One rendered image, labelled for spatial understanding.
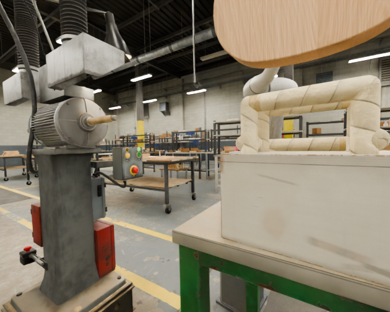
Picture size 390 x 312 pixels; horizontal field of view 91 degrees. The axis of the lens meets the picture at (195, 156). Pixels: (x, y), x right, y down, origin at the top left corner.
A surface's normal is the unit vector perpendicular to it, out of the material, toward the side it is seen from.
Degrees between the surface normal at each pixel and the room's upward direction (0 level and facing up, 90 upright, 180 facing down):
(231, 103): 90
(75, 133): 95
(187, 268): 91
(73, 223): 90
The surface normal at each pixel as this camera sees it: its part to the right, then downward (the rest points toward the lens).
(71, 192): 0.85, 0.01
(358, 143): -0.88, 0.04
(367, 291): -0.53, 0.06
